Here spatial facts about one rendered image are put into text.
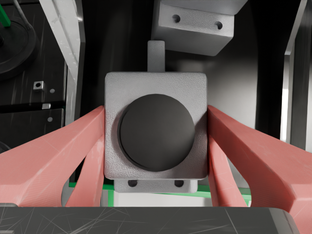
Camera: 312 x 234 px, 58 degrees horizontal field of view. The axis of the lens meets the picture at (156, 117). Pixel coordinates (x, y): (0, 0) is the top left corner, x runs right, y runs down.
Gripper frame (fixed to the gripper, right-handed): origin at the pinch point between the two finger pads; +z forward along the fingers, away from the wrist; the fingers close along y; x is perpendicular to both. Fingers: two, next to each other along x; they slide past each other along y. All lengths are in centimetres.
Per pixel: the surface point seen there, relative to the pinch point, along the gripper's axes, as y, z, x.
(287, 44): -7.9, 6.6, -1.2
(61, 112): 15.6, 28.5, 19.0
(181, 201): -3.1, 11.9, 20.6
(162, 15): -0.4, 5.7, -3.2
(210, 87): -3.7, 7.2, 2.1
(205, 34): -2.7, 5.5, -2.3
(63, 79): 16.3, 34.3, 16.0
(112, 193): 4.6, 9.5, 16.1
